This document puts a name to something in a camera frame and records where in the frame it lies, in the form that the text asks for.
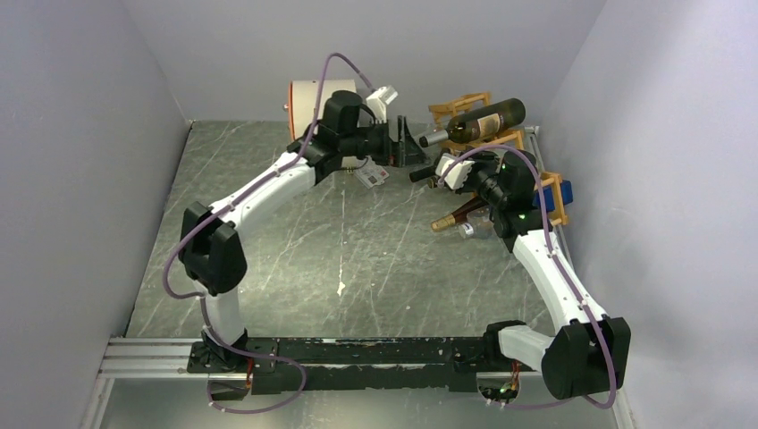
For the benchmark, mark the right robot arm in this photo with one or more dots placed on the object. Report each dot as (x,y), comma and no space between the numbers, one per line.
(586,355)

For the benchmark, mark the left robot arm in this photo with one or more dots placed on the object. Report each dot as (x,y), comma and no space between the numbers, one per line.
(211,248)

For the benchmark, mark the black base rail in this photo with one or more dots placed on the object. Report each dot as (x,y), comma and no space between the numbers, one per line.
(319,364)

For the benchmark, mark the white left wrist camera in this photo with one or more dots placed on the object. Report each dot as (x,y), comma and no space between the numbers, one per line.
(379,100)

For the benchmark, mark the dark green labelled wine bottle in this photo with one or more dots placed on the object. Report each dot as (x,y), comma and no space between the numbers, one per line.
(480,123)

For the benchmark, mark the dark green lower wine bottle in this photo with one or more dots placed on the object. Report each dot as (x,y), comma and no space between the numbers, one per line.
(424,174)

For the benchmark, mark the cream cylindrical drum box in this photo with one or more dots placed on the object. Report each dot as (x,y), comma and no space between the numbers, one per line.
(302,99)

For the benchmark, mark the brown bottle with gold cap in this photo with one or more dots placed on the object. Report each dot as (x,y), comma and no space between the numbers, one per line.
(458,215)

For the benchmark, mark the wooden wine rack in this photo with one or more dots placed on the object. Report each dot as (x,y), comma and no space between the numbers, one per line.
(491,150)

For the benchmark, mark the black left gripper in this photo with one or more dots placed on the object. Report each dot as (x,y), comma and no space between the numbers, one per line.
(390,153)

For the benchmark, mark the white packaged card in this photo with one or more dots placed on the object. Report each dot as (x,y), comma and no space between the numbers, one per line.
(371,174)

